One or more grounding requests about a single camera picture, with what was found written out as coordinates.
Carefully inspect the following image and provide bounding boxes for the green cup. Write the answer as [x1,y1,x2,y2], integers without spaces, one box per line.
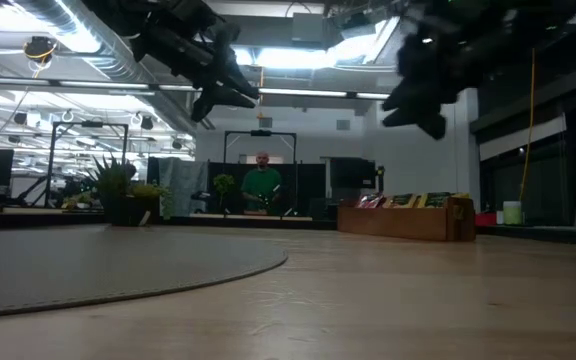
[502,200,524,226]

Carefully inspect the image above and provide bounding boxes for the black partition panels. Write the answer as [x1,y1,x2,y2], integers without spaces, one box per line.
[206,160,328,217]

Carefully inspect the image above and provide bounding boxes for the yellow cord reel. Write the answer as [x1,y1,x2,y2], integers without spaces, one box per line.
[21,34,60,65]

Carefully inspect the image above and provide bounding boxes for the yellow hanging cable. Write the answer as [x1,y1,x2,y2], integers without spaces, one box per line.
[517,47,538,202]

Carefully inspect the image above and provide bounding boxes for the round grey mat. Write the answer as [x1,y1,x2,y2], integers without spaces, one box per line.
[0,227,290,320]

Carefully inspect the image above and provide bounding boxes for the grey cloth cover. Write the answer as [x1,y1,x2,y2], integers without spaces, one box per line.
[157,156,210,217]

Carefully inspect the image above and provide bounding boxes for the ceiling light strip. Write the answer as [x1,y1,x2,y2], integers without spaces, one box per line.
[0,75,393,102]

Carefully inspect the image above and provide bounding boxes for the wooden compartment tray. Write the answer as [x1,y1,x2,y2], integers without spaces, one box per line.
[337,192,478,244]

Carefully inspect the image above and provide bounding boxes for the small green plant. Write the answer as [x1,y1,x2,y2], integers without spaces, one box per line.
[211,172,237,214]

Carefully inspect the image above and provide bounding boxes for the yellow-green tea bag packet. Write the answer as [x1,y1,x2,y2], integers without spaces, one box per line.
[417,191,471,210]
[386,193,420,210]

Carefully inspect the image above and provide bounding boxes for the black station frame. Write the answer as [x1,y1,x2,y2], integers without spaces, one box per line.
[46,119,130,207]
[222,128,298,166]

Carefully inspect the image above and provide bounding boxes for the person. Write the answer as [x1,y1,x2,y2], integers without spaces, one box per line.
[239,151,285,217]

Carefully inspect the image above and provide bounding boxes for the red tea bag packet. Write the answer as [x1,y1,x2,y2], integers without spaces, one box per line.
[354,193,387,210]

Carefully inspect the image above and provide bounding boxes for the black screen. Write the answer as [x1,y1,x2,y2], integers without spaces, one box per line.
[328,156,378,191]

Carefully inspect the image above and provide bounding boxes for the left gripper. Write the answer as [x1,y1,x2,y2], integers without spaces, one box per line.
[130,9,261,124]

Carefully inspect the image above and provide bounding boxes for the black aluminium table frame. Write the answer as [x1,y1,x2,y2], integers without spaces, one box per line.
[0,208,340,234]

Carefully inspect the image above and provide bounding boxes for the black stand pole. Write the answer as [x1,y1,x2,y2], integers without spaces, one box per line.
[375,164,388,197]

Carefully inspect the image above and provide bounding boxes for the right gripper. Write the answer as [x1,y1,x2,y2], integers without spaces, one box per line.
[381,19,475,142]

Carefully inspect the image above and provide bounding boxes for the potted green plant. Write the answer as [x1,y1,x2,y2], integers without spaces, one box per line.
[91,154,173,228]

